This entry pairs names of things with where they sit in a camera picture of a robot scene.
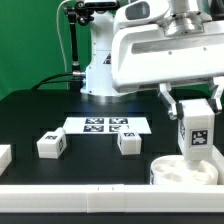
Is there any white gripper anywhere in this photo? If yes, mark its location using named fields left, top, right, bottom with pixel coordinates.
left=111, top=21, right=224, bottom=120

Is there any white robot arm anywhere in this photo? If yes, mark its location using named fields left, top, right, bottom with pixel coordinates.
left=84, top=0, right=224, bottom=119

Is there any white right fence bar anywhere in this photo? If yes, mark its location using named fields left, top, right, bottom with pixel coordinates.
left=211, top=147, right=224, bottom=185

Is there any white fence bar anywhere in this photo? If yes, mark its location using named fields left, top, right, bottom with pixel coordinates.
left=0, top=145, right=12, bottom=176
left=211, top=147, right=224, bottom=185
left=0, top=185, right=224, bottom=213

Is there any paper sheet with markers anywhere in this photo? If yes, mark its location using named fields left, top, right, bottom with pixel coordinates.
left=63, top=117, right=151, bottom=134

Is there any white front fence bar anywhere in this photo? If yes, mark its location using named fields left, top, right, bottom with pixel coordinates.
left=0, top=185, right=224, bottom=213

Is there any white left fence bar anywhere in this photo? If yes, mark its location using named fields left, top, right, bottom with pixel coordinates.
left=0, top=145, right=12, bottom=176

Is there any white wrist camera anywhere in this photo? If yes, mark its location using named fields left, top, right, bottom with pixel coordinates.
left=114, top=0, right=169, bottom=32

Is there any white thin cable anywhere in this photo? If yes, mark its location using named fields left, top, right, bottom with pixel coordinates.
left=55, top=0, right=72, bottom=89

